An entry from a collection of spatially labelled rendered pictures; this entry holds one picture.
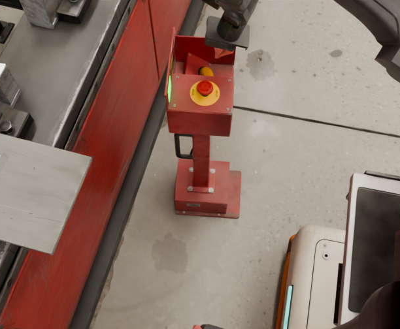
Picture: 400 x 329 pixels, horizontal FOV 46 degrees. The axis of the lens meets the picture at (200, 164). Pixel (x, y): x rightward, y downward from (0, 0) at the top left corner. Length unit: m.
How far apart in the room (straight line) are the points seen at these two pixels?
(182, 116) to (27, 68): 0.37
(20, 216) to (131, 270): 1.01
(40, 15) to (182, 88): 0.36
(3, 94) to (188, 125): 0.43
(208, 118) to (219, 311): 0.83
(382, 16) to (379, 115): 1.54
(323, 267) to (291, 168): 0.54
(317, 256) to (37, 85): 0.97
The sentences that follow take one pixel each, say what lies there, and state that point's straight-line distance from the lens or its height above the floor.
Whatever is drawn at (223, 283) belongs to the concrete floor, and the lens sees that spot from 1.79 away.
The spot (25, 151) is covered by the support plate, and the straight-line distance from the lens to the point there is 0.89.
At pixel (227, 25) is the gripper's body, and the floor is 0.94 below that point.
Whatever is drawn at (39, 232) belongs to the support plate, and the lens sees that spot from 0.83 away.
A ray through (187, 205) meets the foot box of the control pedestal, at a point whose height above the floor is 0.07.
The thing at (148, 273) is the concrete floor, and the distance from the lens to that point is 1.80.
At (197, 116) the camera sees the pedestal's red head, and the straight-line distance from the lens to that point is 1.16.
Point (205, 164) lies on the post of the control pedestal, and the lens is 1.57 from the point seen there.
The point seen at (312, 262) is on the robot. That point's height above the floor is 0.28.
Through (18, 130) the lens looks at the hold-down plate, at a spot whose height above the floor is 0.90.
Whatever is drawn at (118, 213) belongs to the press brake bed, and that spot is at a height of 0.05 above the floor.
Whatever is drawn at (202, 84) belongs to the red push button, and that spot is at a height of 0.81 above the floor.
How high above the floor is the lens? 1.75
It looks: 65 degrees down
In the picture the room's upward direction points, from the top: straight up
